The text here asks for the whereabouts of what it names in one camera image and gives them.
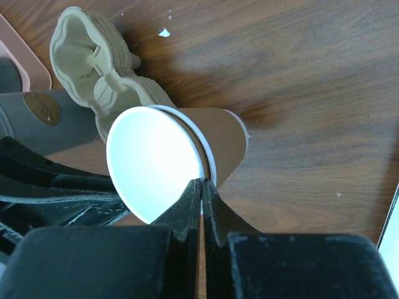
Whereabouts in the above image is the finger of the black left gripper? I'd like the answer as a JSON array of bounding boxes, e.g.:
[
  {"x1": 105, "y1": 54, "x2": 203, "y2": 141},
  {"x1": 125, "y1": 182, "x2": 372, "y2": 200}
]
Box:
[
  {"x1": 1, "y1": 137, "x2": 115, "y2": 199},
  {"x1": 1, "y1": 194, "x2": 129, "y2": 255}
]

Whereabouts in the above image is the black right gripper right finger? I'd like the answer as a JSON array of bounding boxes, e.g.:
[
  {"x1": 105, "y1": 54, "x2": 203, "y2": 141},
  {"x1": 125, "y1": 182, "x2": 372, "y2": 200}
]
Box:
[{"x1": 202, "y1": 179, "x2": 261, "y2": 298}]

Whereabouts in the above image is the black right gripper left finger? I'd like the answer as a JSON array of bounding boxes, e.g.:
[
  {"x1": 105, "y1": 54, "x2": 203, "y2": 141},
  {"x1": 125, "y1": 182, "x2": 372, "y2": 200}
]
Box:
[{"x1": 151, "y1": 179, "x2": 202, "y2": 298}]

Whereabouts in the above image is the brown paper coffee cup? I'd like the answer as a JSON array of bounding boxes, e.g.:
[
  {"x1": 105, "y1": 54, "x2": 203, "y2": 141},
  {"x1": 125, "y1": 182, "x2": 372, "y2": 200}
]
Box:
[{"x1": 163, "y1": 107, "x2": 249, "y2": 187}]

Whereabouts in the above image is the grey cylindrical utensil holder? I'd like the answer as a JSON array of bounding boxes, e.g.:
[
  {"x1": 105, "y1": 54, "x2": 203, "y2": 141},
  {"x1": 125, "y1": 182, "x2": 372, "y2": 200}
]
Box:
[{"x1": 0, "y1": 57, "x2": 100, "y2": 156}]

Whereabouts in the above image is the pink rectangular tray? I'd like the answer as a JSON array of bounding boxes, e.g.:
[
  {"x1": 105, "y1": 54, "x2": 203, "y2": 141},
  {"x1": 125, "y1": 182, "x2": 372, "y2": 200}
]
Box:
[{"x1": 1, "y1": 14, "x2": 52, "y2": 92}]

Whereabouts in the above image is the cardboard two-cup carrier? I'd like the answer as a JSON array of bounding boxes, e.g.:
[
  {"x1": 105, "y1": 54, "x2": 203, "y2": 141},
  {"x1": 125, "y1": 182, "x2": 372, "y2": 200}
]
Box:
[{"x1": 49, "y1": 7, "x2": 175, "y2": 141}]

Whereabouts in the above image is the white rectangular plate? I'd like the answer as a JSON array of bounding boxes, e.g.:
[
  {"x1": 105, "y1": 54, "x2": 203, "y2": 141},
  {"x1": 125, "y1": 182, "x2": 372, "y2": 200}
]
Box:
[{"x1": 377, "y1": 186, "x2": 399, "y2": 288}]

